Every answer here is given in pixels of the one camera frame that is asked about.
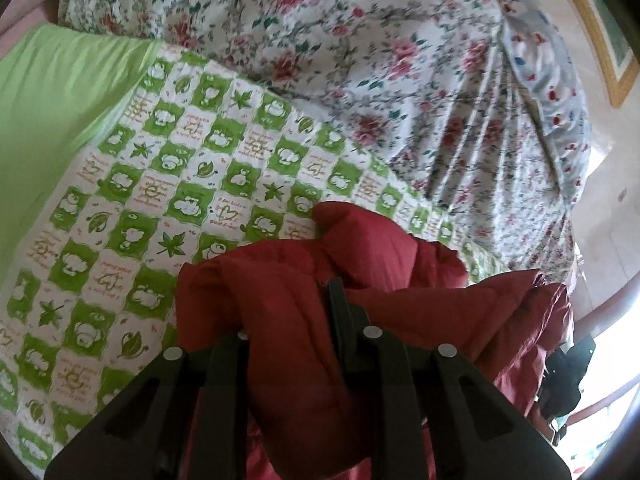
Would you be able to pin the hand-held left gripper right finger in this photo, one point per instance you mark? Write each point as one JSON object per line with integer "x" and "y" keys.
{"x": 341, "y": 320}

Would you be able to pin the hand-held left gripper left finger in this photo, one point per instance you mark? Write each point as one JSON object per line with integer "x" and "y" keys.
{"x": 225, "y": 380}

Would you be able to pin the red quilted jacket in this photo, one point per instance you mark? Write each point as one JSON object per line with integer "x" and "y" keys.
{"x": 290, "y": 300}

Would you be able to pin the green checkered blanket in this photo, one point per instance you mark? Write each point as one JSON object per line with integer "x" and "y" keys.
{"x": 150, "y": 185}

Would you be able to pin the rose floral bed sheet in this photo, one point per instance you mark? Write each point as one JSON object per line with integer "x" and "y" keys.
{"x": 350, "y": 60}

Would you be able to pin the patterned pillow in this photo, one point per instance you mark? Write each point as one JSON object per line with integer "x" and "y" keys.
{"x": 550, "y": 85}

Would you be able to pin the wooden picture frame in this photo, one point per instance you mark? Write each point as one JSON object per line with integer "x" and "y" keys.
{"x": 595, "y": 25}

